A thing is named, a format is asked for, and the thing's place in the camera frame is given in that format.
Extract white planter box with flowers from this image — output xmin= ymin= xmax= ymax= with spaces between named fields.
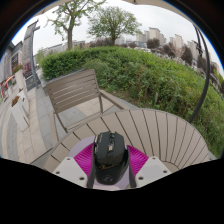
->
xmin=10 ymin=95 xmax=30 ymax=132

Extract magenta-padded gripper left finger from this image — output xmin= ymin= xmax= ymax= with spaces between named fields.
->
xmin=52 ymin=142 xmax=96 ymax=189

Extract bushy round tree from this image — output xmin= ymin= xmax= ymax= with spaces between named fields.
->
xmin=87 ymin=5 xmax=143 ymax=47

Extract tall grey sign tower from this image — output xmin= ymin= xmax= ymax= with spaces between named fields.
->
xmin=21 ymin=19 xmax=41 ymax=91

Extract slatted outdoor chair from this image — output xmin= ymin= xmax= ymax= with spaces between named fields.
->
xmin=43 ymin=68 xmax=129 ymax=141

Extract distant apartment buildings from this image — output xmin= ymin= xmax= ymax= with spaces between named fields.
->
xmin=136 ymin=27 xmax=201 ymax=51

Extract green hedge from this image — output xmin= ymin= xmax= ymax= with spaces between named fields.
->
xmin=39 ymin=45 xmax=224 ymax=158

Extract black computer mouse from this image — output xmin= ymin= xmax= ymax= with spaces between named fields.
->
xmin=92 ymin=131 xmax=130 ymax=185

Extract thin-crowned tree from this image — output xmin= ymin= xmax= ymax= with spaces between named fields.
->
xmin=46 ymin=0 xmax=108 ymax=51

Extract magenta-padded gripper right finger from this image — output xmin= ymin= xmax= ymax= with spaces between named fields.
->
xmin=125 ymin=144 xmax=173 ymax=188

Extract lilac mouse pad with wrist rest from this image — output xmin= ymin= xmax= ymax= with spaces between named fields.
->
xmin=68 ymin=134 xmax=151 ymax=191

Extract dark curved umbrella pole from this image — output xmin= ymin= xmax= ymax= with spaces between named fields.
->
xmin=188 ymin=24 xmax=212 ymax=124

